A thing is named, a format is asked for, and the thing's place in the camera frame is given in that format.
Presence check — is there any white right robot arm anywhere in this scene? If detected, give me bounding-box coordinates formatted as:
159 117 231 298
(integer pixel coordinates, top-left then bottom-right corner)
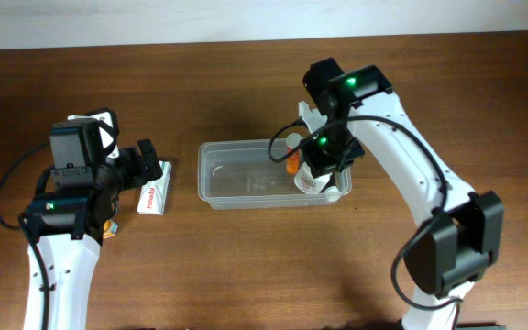
302 58 504 329

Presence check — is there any orange tube white cap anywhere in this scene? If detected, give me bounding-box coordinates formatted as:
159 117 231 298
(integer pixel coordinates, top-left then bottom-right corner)
285 133 303 175

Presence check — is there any white Panadol box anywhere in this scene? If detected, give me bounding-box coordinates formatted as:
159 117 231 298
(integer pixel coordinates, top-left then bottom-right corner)
137 161 172 215

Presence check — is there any clear plastic container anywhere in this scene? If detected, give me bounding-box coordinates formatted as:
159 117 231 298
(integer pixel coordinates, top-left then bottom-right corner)
198 139 352 210

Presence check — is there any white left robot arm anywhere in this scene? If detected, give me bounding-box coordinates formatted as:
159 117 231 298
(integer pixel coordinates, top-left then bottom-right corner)
18 118 163 329

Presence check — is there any white pump bottle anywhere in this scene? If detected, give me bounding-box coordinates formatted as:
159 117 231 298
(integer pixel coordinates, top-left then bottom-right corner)
294 162 331 194

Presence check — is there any small orange box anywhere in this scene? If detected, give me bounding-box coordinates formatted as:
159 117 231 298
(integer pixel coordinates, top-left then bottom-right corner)
103 219 118 239

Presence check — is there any dark bottle white cap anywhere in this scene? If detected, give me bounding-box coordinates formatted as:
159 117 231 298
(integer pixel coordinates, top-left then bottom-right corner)
322 173 341 203

